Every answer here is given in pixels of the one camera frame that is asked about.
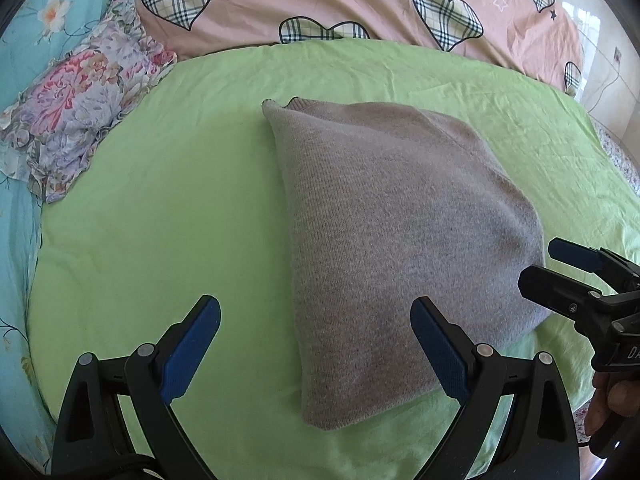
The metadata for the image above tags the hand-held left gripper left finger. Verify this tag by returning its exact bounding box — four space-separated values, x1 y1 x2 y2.
50 295 222 480

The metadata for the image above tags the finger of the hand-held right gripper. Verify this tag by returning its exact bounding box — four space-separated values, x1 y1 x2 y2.
518 264 640 333
547 238 640 292

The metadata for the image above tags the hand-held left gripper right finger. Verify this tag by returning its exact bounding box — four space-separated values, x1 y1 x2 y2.
410 296 581 480

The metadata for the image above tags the beige knit sweater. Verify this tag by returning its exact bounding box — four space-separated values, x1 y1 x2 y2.
261 96 553 432

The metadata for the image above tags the person's right hand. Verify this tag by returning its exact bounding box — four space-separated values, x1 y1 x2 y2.
584 371 640 437

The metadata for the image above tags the pale floral mattress sheet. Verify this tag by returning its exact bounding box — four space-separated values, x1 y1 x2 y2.
594 124 640 197

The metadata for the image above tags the green bed sheet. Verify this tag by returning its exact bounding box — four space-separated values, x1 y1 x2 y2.
27 40 640 480

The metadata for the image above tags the floral ruffled pillow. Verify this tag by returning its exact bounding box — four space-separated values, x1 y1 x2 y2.
0 0 178 204

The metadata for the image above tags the blue floral bed cover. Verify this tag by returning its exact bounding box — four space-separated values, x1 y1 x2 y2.
0 0 148 463

